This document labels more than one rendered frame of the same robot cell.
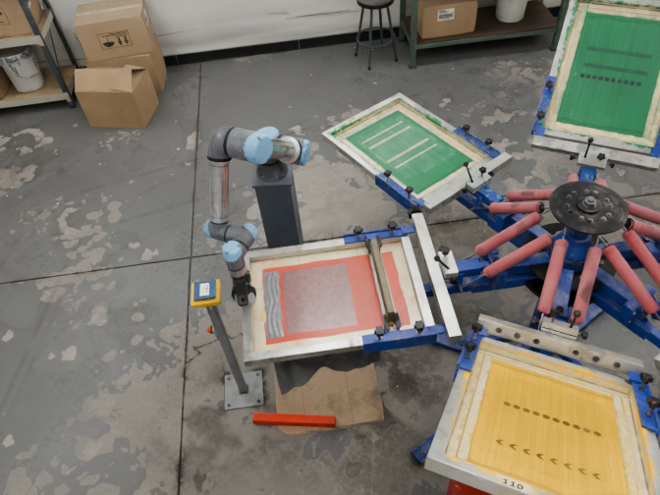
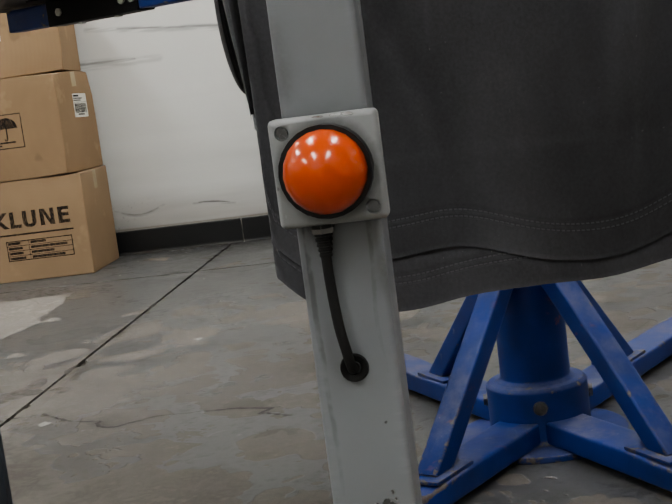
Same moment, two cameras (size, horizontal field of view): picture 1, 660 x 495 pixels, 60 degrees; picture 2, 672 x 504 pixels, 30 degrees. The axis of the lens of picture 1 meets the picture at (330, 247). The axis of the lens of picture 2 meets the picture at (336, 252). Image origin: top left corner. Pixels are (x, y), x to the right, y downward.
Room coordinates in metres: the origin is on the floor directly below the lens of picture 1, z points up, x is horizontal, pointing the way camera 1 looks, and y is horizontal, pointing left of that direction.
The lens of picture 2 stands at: (1.50, 1.17, 0.69)
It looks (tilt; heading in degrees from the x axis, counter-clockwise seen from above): 8 degrees down; 280
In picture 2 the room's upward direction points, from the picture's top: 7 degrees counter-clockwise
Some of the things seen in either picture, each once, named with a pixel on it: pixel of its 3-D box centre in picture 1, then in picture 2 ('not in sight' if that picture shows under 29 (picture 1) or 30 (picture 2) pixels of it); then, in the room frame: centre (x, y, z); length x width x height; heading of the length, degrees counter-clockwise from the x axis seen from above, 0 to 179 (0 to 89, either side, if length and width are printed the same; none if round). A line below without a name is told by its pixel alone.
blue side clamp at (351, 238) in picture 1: (375, 238); not in sight; (1.78, -0.22, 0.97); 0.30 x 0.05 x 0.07; 92
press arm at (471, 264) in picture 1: (459, 268); not in sight; (1.52, -0.55, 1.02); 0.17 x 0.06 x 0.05; 92
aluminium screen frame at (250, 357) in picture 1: (332, 293); not in sight; (1.49, 0.01, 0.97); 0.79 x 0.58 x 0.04; 92
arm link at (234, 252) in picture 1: (234, 254); not in sight; (1.50, 0.38, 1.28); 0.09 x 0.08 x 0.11; 152
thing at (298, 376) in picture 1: (329, 362); not in sight; (1.29, 0.06, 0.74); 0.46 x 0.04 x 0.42; 92
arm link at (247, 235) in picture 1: (242, 237); not in sight; (1.60, 0.35, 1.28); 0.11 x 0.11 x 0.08; 62
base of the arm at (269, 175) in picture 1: (270, 163); not in sight; (2.07, 0.23, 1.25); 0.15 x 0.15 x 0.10
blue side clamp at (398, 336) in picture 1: (399, 338); not in sight; (1.23, -0.24, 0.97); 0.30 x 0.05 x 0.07; 92
